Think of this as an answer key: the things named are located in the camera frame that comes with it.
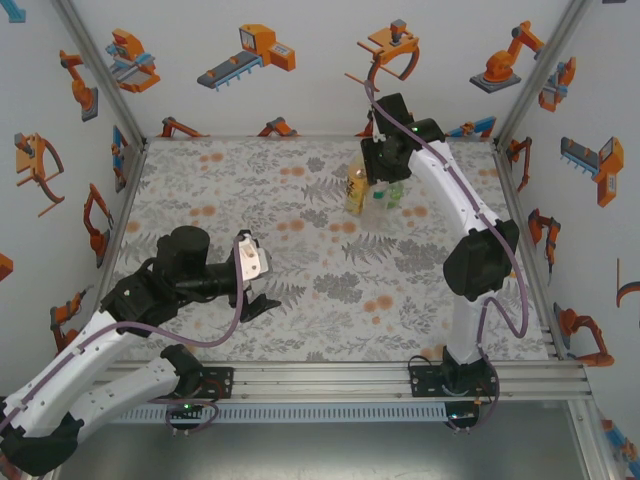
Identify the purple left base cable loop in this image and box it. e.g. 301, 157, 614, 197
149, 394, 220, 437

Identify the aluminium corner post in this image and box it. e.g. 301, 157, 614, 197
49, 0, 150, 146
492, 0, 596, 146

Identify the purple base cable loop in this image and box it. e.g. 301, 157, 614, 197
149, 394, 220, 437
447, 392, 501, 436

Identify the yellow tea bottle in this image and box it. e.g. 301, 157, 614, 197
343, 153, 375, 217

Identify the clear bottle with green label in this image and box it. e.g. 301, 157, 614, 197
384, 180, 406, 210

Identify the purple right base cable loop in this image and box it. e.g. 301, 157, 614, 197
447, 392, 501, 436

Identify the clear bottle with green ring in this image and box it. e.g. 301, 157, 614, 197
359, 180, 399, 232

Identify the aluminium frame leg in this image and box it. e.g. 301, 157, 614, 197
567, 399, 621, 480

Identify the aluminium right side rail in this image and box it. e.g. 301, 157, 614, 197
492, 139, 569, 361

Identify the floral patterned table mat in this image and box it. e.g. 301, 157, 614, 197
97, 137, 564, 364

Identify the aluminium left side rail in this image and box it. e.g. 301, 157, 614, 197
92, 142, 150, 301

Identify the aluminium right corner post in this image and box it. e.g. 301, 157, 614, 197
492, 0, 596, 146

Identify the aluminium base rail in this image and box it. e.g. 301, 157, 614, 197
99, 360, 589, 401

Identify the grey slotted cable duct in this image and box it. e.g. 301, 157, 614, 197
89, 402, 449, 425

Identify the left controller board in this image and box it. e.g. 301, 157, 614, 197
166, 399, 211, 419

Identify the aluminium left corner post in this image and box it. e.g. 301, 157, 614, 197
49, 0, 150, 146

